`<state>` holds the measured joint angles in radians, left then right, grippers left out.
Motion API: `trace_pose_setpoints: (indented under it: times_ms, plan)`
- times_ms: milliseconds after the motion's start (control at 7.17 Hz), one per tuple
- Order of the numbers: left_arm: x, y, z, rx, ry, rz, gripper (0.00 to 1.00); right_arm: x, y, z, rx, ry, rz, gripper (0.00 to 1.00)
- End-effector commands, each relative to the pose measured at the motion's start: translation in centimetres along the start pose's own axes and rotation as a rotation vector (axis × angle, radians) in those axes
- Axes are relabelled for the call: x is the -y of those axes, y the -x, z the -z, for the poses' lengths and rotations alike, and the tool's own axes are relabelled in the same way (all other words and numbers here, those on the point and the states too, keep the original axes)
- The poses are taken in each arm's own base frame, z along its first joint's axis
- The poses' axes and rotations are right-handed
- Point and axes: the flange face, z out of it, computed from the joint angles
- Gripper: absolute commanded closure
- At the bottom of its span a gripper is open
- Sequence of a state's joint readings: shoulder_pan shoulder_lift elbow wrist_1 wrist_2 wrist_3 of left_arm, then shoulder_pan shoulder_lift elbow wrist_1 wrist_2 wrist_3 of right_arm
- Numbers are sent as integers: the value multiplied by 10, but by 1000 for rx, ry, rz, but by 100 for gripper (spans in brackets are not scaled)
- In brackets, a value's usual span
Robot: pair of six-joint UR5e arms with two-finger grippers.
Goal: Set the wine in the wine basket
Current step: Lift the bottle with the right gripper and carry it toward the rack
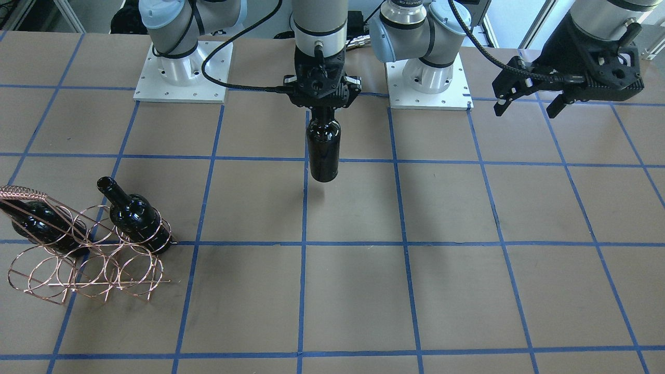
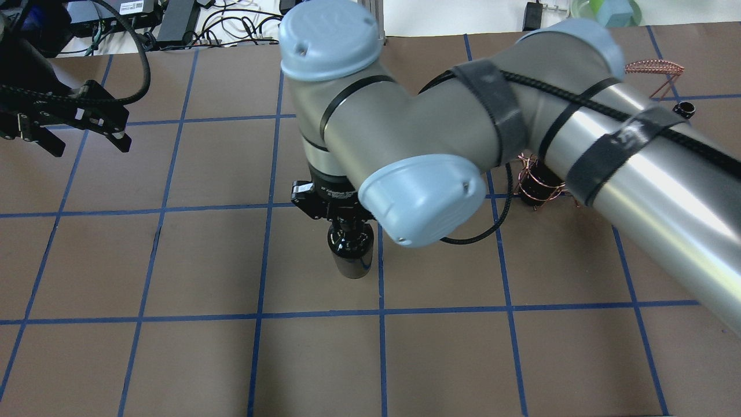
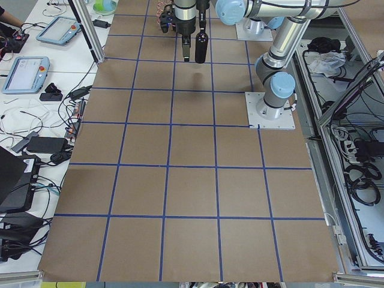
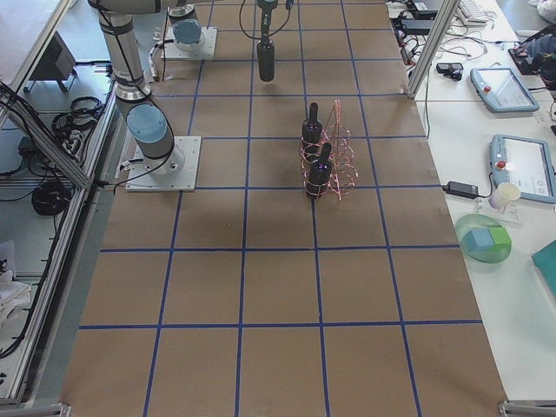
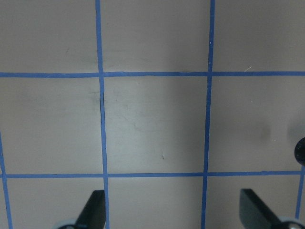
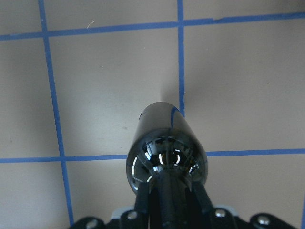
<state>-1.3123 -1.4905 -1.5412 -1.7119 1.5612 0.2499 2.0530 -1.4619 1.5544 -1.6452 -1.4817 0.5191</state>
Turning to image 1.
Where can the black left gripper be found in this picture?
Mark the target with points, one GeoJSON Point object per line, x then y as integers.
{"type": "Point", "coordinates": [555, 58]}

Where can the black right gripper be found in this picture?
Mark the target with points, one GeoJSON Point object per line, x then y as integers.
{"type": "Point", "coordinates": [355, 83]}

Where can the dark glass wine bottle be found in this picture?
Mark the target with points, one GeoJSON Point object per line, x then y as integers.
{"type": "Point", "coordinates": [323, 141]}

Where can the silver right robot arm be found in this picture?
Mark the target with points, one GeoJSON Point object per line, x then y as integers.
{"type": "Point", "coordinates": [176, 26]}

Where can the wine bottle in basket near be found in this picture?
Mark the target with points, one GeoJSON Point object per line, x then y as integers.
{"type": "Point", "coordinates": [135, 217]}

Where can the wine bottle in basket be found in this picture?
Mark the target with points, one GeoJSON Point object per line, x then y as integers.
{"type": "Point", "coordinates": [135, 217]}
{"type": "Point", "coordinates": [42, 225]}

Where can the wine bottle in basket far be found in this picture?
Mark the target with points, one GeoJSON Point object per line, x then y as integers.
{"type": "Point", "coordinates": [42, 225]}

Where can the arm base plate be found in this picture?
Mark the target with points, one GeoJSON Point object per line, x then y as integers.
{"type": "Point", "coordinates": [415, 85]}
{"type": "Point", "coordinates": [179, 80]}

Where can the copper wire wine basket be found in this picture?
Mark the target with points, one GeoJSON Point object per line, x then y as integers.
{"type": "Point", "coordinates": [113, 264]}

